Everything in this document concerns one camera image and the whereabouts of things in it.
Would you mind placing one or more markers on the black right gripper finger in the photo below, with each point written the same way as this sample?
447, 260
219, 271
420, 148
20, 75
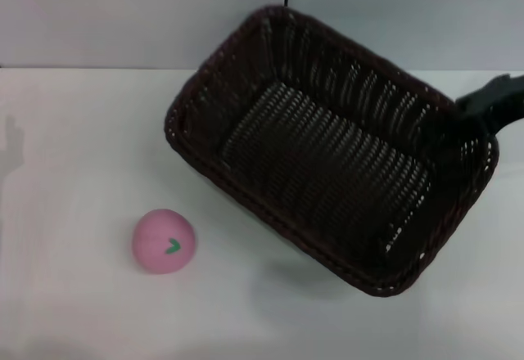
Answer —
475, 102

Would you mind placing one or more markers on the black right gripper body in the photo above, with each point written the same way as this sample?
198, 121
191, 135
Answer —
509, 106

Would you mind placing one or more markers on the dark brown woven basket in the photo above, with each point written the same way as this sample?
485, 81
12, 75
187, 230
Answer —
327, 172

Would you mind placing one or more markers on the pink ball with green mark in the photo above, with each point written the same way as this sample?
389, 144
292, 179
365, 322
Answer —
159, 245

